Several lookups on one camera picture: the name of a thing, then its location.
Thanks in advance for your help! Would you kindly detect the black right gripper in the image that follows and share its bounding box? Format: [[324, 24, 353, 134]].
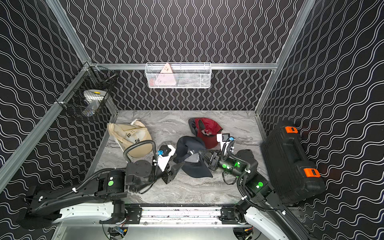
[[200, 147, 248, 184]]

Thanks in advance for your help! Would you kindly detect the beige cap with black lettering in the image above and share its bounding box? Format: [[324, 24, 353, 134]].
[[107, 122, 153, 158]]

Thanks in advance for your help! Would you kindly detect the red and black cap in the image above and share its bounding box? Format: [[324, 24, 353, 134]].
[[194, 118, 223, 149]]

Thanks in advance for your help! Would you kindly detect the navy blue baseball cap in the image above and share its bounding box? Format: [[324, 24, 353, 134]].
[[174, 136, 213, 179]]

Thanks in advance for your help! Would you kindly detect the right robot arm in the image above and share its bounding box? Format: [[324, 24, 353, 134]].
[[199, 150, 315, 240]]

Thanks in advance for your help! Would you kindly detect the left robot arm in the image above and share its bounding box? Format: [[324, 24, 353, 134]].
[[17, 160, 184, 229]]

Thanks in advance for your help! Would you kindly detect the dark grey cap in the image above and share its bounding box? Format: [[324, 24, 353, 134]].
[[188, 118, 198, 137]]

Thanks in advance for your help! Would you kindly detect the black plastic tool case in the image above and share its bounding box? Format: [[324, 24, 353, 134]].
[[261, 121, 326, 205]]

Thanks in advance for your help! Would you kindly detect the white item in black basket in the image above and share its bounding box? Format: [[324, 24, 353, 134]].
[[82, 90, 107, 117]]

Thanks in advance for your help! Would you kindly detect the pink triangular card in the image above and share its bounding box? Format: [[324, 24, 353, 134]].
[[154, 63, 177, 87]]

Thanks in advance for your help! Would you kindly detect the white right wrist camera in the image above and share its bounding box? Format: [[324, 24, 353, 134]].
[[216, 134, 235, 156]]

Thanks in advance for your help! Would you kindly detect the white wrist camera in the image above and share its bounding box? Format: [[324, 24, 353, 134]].
[[157, 145, 176, 172], [216, 134, 235, 156]]

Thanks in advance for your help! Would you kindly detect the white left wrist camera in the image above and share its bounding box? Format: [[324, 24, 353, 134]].
[[157, 145, 176, 172]]

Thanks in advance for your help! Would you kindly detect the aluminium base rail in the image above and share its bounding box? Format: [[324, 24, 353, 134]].
[[98, 205, 250, 227]]

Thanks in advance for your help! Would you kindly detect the black wire mesh basket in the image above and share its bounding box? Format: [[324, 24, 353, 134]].
[[56, 62, 119, 119]]

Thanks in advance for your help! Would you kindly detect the white wire wall basket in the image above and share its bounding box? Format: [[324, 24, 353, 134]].
[[145, 62, 212, 89]]

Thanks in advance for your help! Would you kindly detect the aluminium corner frame post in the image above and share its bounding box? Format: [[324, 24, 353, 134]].
[[46, 0, 92, 64]]

